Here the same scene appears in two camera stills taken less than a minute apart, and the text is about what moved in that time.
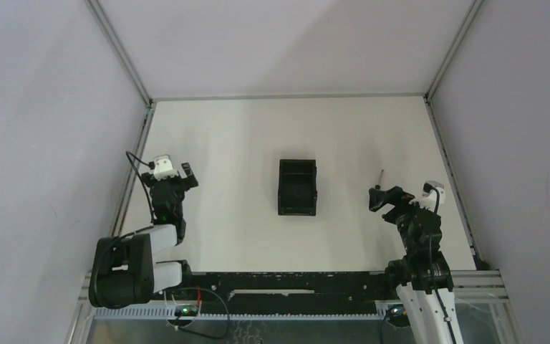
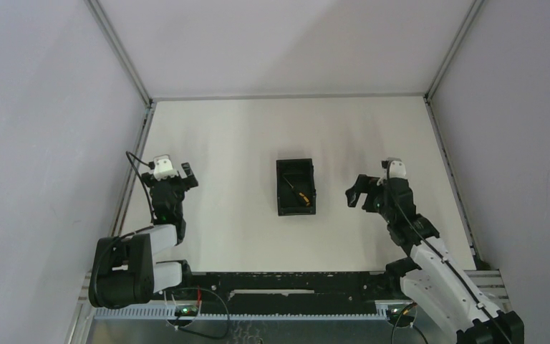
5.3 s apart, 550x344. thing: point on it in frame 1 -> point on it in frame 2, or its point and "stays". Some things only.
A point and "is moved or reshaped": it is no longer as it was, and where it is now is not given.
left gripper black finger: x=191 y=179 stays
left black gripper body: x=168 y=182 stays
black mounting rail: x=287 y=292 stays
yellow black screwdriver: x=378 y=185 is moved or reshaped
